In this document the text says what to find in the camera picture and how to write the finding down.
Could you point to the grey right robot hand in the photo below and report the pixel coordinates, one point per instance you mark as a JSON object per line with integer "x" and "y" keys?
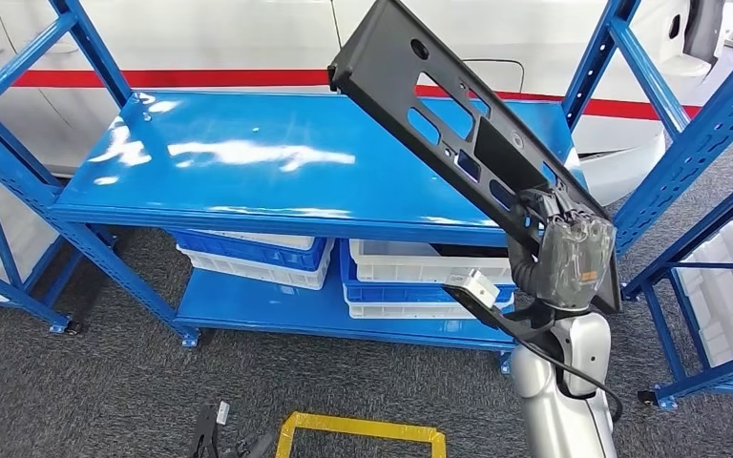
{"x": 575, "y": 265}

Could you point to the black plastic plate bracket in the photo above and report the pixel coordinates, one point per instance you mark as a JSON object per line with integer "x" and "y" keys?
{"x": 392, "y": 69}

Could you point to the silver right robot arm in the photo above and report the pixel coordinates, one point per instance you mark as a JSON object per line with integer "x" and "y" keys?
{"x": 562, "y": 392}

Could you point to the black part in crate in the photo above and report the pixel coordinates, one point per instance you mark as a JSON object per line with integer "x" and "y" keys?
{"x": 467, "y": 251}

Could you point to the yellow floor tape square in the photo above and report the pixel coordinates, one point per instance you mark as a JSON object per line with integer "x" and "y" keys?
{"x": 354, "y": 426}

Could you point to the white car with red stripe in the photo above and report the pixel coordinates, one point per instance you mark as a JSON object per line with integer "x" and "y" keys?
{"x": 183, "y": 38}

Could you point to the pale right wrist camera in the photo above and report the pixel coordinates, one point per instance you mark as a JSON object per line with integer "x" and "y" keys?
{"x": 474, "y": 287}

